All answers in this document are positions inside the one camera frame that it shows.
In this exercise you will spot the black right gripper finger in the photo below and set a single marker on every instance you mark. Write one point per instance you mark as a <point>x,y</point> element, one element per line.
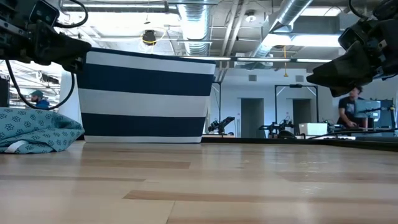
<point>345,68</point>
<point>340,91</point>

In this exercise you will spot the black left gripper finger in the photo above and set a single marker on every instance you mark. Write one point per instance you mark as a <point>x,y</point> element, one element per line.
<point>76,65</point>
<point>59,46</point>

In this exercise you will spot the background black robot arm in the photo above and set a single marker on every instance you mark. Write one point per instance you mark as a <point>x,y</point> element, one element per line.
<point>222,124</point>
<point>276,127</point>

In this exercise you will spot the navy white striped fabric basket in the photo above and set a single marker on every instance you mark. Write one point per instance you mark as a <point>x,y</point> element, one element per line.
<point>143,81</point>

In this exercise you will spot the person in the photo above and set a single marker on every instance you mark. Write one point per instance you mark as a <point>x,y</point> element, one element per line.
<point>39,101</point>
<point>346,109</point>

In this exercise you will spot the computer monitor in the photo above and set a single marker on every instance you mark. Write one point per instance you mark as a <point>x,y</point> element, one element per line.
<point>368,109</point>

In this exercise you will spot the white box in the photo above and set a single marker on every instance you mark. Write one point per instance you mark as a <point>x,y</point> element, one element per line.
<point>312,128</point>

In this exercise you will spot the teal patterned folded cloth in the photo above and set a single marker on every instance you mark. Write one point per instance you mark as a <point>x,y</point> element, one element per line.
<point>34,130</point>

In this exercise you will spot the black ceiling-mounted device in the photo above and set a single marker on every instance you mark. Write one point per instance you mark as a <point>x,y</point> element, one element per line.
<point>149,37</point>

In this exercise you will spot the long ceiling light strip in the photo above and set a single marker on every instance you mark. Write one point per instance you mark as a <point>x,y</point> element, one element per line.
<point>264,59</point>

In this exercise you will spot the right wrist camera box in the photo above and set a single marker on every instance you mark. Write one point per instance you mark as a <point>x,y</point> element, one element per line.
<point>347,37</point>

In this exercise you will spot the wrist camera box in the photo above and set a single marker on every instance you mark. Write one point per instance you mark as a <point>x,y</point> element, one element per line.
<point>45,12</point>
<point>347,37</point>

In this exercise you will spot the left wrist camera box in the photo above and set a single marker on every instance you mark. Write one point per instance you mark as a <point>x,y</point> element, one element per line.
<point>45,12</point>

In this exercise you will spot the black metal frame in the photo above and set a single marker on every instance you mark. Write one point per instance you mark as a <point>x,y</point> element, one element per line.
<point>295,86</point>

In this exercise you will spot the silver ribbed ceiling duct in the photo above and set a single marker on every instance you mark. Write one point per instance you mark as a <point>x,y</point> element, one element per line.
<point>196,28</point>
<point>289,12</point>

